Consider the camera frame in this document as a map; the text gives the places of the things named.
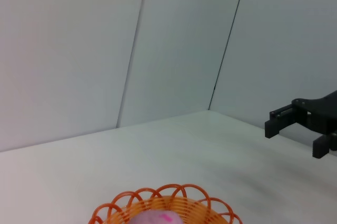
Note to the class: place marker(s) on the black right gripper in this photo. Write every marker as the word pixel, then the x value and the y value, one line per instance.
pixel 323 114

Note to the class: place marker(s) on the orange plastic woven basket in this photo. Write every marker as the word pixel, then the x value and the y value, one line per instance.
pixel 194 208

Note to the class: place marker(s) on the pink peach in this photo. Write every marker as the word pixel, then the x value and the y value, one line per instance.
pixel 158 218

